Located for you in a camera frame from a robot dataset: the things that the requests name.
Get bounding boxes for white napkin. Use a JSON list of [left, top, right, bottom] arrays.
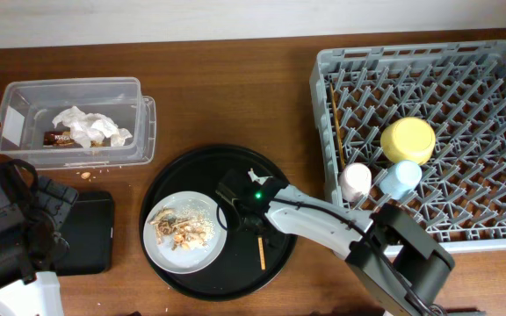
[[52, 106, 133, 148]]

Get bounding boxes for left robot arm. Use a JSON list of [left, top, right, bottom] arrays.
[[0, 159, 78, 315]]

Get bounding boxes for round black serving tray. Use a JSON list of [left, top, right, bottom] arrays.
[[139, 145, 297, 301]]

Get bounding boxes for black rectangular tray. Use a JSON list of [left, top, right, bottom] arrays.
[[54, 191, 115, 277]]

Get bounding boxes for gold brown snack wrapper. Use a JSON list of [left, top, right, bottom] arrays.
[[43, 131, 105, 147]]

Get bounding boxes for grey plate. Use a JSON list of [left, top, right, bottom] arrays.
[[142, 191, 228, 274]]

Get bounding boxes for yellow plastic bowl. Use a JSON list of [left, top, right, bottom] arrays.
[[380, 117, 436, 165]]

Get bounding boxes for light blue plastic cup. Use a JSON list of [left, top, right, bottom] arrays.
[[379, 160, 423, 200]]

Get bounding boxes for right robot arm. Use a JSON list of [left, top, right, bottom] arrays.
[[216, 169, 455, 315]]

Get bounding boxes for grey dishwasher rack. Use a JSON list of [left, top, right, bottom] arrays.
[[309, 40, 506, 254]]

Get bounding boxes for pink plastic cup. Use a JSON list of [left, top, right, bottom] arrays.
[[338, 162, 372, 202]]

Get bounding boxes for food scraps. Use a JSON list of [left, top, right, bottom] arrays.
[[148, 207, 214, 251]]

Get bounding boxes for wooden chopstick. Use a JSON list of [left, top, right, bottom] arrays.
[[329, 80, 346, 170], [257, 236, 266, 271]]

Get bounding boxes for clear plastic waste bin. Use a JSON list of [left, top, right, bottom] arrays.
[[0, 77, 157, 170]]

